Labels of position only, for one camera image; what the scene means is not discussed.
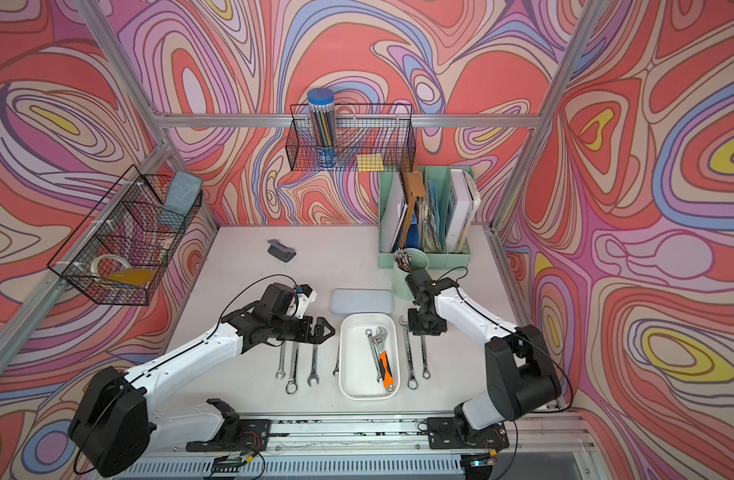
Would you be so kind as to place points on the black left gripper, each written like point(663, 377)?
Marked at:
point(307, 327)

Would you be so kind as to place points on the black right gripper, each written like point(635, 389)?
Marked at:
point(417, 330)

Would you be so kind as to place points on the thin silver wrench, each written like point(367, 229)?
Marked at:
point(336, 369)

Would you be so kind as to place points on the silver end wrench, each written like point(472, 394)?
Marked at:
point(313, 378)

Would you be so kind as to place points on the white plastic storage box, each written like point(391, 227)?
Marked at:
point(357, 376)

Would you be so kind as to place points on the small silver wrench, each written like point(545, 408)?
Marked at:
point(280, 373)

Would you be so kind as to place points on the short silver wrench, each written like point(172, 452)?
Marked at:
point(424, 355)

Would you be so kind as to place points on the long silver combination wrench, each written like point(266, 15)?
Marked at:
point(292, 384)

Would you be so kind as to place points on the orange handled adjustable wrench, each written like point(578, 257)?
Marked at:
point(388, 381)

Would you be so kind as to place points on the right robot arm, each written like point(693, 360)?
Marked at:
point(520, 375)

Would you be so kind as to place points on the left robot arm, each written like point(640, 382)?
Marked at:
point(119, 420)

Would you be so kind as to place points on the white rectangular lid box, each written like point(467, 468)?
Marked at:
point(356, 301)

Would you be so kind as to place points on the medium silver box wrench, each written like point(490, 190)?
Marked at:
point(374, 353)

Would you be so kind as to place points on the green pencil cup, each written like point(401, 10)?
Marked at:
point(405, 262)

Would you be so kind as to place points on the grey hole punch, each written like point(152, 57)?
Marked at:
point(280, 251)

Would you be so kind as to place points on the green file organizer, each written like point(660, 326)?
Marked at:
point(432, 210)

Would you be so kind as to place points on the yellow sticky notes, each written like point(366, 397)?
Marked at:
point(372, 162)

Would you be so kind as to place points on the grey sponge block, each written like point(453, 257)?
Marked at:
point(183, 191)

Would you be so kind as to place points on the blue pencil tube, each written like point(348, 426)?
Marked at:
point(322, 112)

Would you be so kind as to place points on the tape roll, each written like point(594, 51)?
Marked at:
point(106, 264)

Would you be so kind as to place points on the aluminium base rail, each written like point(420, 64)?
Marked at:
point(391, 446)

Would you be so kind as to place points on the back wire basket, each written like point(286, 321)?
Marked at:
point(362, 128)

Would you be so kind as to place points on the wire basket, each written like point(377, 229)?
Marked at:
point(129, 220)
point(362, 128)

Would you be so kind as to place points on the left wire basket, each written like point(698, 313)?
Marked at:
point(129, 220)

